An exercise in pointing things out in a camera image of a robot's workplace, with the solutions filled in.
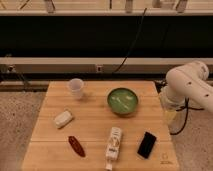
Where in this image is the clear plastic cup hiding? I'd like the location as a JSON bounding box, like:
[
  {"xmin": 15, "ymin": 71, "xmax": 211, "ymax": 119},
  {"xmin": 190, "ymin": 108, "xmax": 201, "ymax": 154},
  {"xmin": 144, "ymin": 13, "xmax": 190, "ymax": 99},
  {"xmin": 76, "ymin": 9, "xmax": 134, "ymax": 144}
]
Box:
[{"xmin": 68, "ymin": 78, "xmax": 84, "ymax": 100}]

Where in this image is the green ceramic bowl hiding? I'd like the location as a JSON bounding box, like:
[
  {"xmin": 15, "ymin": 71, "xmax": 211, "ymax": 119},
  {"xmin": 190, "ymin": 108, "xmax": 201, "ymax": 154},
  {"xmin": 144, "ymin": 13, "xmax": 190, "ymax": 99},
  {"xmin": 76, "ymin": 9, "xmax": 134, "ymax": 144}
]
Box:
[{"xmin": 107, "ymin": 87, "xmax": 138, "ymax": 116}]

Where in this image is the white lotion tube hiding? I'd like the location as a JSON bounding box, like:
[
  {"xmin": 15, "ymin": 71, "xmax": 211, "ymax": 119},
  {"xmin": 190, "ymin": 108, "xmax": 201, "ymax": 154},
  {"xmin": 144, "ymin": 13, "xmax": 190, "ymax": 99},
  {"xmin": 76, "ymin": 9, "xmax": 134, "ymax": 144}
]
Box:
[{"xmin": 105, "ymin": 127, "xmax": 122, "ymax": 171}]

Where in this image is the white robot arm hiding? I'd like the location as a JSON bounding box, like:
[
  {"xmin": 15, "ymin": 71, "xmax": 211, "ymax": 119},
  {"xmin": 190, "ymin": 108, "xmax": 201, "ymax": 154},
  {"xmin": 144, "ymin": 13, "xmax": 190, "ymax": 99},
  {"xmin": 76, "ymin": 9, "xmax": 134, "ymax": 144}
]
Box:
[{"xmin": 159, "ymin": 61, "xmax": 213, "ymax": 124}]

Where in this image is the dark red chili pepper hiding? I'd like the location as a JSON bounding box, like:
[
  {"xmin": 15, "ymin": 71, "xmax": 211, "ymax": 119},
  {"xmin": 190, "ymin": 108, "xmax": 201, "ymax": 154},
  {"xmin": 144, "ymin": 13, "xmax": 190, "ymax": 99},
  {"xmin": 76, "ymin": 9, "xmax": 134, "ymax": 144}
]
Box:
[{"xmin": 68, "ymin": 136, "xmax": 86, "ymax": 157}]

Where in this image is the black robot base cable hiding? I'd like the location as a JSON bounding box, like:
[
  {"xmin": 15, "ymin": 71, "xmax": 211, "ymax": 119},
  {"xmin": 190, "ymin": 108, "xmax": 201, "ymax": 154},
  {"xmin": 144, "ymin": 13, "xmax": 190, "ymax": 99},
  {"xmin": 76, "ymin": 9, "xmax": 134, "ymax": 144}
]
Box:
[{"xmin": 169, "ymin": 97, "xmax": 205, "ymax": 136}]

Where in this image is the white wall outlet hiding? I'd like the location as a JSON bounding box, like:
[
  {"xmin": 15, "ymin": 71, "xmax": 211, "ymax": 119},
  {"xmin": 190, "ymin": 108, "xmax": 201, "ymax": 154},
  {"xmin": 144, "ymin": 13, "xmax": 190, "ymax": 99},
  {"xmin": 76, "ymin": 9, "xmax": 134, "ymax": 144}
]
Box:
[{"xmin": 97, "ymin": 66, "xmax": 103, "ymax": 73}]

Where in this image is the black hanging cable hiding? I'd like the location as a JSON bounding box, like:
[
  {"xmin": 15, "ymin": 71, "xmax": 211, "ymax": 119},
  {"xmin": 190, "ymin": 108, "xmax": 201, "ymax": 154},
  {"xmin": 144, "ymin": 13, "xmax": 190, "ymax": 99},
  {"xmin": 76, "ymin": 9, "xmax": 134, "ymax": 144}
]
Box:
[{"xmin": 111, "ymin": 7, "xmax": 148, "ymax": 74}]

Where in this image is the white soap bar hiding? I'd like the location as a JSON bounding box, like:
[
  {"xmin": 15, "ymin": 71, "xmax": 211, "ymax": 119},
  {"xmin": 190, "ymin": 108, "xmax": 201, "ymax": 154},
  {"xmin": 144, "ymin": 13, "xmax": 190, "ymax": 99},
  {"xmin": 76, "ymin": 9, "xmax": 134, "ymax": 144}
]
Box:
[{"xmin": 54, "ymin": 111, "xmax": 73, "ymax": 129}]

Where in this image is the black smartphone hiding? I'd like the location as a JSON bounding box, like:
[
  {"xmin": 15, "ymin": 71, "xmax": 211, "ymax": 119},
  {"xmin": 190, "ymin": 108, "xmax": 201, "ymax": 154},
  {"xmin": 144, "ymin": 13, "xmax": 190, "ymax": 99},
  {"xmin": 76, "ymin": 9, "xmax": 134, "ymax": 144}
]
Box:
[{"xmin": 137, "ymin": 132, "xmax": 157, "ymax": 159}]

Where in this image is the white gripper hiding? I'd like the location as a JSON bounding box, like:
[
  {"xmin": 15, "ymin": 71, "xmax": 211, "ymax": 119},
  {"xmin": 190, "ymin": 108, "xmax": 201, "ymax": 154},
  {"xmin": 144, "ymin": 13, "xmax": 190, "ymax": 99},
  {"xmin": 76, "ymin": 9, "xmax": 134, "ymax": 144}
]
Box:
[{"xmin": 159, "ymin": 87, "xmax": 185, "ymax": 125}]

